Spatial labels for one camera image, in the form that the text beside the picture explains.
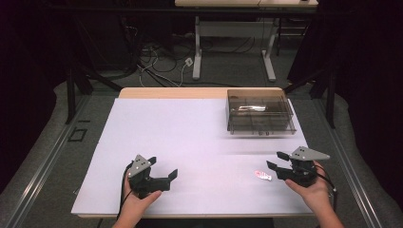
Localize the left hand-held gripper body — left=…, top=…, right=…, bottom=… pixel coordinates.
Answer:
left=126, top=154, right=173, bottom=200

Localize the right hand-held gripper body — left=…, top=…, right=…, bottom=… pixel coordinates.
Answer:
left=278, top=145, right=331, bottom=188

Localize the small pink white object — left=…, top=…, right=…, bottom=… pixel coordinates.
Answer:
left=254, top=170, right=273, bottom=181

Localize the smoky clear drawer organizer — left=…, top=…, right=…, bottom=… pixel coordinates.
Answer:
left=226, top=88, right=295, bottom=133

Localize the person's left hand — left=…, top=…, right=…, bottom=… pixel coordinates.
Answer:
left=116, top=172, right=163, bottom=224

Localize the person's right hand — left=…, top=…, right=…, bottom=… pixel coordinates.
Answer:
left=284, top=161, right=333, bottom=217

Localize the white table mat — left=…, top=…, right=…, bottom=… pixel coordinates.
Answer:
left=70, top=97, right=315, bottom=217

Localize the light wooden table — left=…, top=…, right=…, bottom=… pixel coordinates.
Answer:
left=70, top=86, right=315, bottom=219

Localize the black metal stand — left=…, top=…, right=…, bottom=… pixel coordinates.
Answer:
left=65, top=65, right=123, bottom=125
left=283, top=67, right=337, bottom=129

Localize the dark curtain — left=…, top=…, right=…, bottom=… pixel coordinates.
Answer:
left=317, top=0, right=403, bottom=205
left=0, top=0, right=69, bottom=194

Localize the white-legged desk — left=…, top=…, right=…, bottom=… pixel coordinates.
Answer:
left=174, top=0, right=318, bottom=82

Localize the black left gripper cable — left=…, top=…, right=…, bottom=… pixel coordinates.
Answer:
left=115, top=161, right=134, bottom=221

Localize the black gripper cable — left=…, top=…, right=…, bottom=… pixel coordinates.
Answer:
left=312, top=162, right=338, bottom=212
left=115, top=161, right=134, bottom=221

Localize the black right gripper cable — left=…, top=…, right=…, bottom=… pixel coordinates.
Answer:
left=312, top=162, right=338, bottom=212

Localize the metal floor rail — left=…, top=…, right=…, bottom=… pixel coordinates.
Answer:
left=317, top=98, right=383, bottom=228
left=6, top=94, right=91, bottom=228

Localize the white floor cable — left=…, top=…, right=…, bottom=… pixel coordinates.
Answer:
left=138, top=61, right=188, bottom=88

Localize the bundle of black floor cables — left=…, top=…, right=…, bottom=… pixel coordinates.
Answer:
left=125, top=18, right=198, bottom=88

